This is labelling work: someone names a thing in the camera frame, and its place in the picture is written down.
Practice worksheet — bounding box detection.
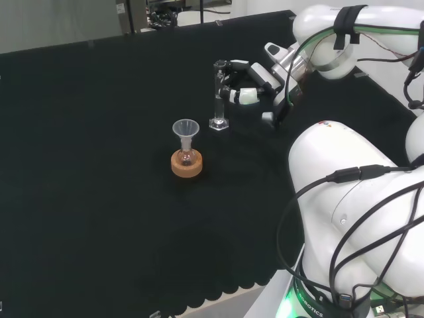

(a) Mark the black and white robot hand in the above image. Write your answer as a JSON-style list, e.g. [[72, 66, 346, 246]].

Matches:
[[215, 58, 305, 130]]

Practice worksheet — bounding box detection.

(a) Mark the clear glass graduated cylinder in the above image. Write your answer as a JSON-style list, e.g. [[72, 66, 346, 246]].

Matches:
[[209, 60, 230, 133]]

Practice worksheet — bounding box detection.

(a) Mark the clear plastic funnel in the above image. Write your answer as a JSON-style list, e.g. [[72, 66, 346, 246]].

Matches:
[[172, 119, 200, 152]]

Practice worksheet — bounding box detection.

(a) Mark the small round-bottom glass flask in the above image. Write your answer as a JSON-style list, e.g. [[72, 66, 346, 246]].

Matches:
[[177, 145, 196, 167]]

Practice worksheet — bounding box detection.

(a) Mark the grey metal cabinet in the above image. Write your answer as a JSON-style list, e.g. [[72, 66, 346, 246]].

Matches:
[[115, 0, 148, 36]]

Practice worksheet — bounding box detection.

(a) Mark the black bench cloth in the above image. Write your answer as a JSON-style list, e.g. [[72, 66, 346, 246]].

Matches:
[[0, 9, 420, 316]]

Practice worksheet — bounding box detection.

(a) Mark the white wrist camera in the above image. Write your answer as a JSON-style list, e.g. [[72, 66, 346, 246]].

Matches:
[[264, 42, 290, 64]]

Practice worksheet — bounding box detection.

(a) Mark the black cable tangle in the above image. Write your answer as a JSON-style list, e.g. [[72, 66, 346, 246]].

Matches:
[[147, 9, 180, 30]]

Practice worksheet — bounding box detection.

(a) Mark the cork ring stand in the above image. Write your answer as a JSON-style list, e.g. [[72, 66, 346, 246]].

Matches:
[[170, 149, 203, 179]]

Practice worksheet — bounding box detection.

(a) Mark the black usb cable with connector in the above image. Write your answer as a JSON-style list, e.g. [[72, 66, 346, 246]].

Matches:
[[276, 164, 424, 276]]

